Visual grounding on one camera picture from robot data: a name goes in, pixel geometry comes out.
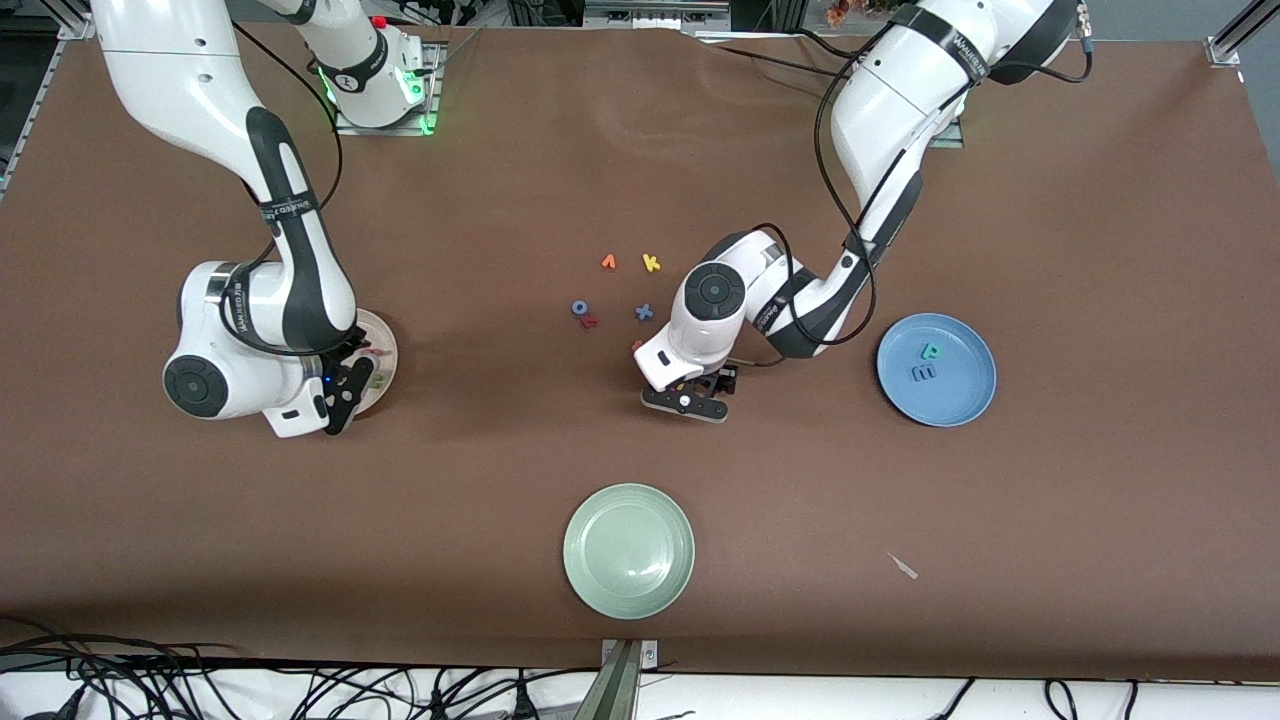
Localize blue round plate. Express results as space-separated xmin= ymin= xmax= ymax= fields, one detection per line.
xmin=876 ymin=312 xmax=998 ymax=429

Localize thin black table cable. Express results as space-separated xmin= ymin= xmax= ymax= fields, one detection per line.
xmin=695 ymin=28 xmax=856 ymax=81

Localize pale green round plate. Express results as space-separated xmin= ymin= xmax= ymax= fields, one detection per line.
xmin=562 ymin=483 xmax=697 ymax=621

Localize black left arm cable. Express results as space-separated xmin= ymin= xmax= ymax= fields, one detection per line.
xmin=690 ymin=0 xmax=1093 ymax=398

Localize orange flower bunch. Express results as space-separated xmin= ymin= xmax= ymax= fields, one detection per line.
xmin=826 ymin=0 xmax=901 ymax=26

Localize brown table cover mat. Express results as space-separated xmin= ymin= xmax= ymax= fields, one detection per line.
xmin=0 ymin=25 xmax=1280 ymax=683

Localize silver aluminium frame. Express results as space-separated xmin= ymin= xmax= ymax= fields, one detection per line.
xmin=583 ymin=0 xmax=733 ymax=33

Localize beige brown round plate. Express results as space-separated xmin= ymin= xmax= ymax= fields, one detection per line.
xmin=340 ymin=308 xmax=399 ymax=418

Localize grey metal mount bracket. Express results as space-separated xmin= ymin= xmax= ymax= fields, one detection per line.
xmin=572 ymin=638 xmax=661 ymax=720

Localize aluminium frame profile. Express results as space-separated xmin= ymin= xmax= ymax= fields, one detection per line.
xmin=1205 ymin=0 xmax=1280 ymax=69
xmin=0 ymin=12 xmax=99 ymax=196

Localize tangled black cables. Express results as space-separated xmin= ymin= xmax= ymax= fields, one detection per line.
xmin=0 ymin=615 xmax=601 ymax=720

